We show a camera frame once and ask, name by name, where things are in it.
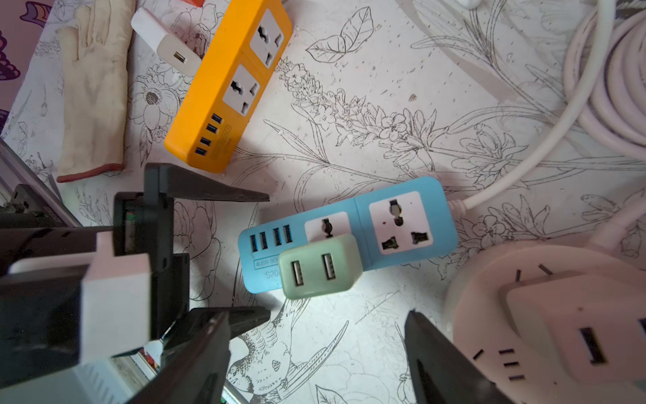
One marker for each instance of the pink round socket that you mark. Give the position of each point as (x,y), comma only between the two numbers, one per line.
(474,320)

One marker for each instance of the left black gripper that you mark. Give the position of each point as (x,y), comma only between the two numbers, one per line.
(151,257)

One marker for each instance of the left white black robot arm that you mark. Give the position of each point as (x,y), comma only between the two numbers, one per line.
(42,226)

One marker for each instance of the yellow power strip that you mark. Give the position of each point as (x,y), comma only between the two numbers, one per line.
(225,91)

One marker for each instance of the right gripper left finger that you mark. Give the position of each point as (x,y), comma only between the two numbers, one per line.
(197,374)

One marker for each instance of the beige cloth glove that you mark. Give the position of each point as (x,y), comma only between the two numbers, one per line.
(94,66)

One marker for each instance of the green USB charger plug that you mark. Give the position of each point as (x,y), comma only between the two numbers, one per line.
(320,268)

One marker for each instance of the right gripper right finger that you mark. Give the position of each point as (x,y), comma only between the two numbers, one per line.
(439,372)

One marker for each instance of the pink USB charger plug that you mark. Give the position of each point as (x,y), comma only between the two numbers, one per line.
(589,324)

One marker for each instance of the blue power strip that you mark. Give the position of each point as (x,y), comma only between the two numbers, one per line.
(397,225)

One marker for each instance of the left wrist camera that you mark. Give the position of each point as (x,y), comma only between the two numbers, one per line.
(61,311)

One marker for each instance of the white USB charger plug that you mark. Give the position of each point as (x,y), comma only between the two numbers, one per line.
(165,43)

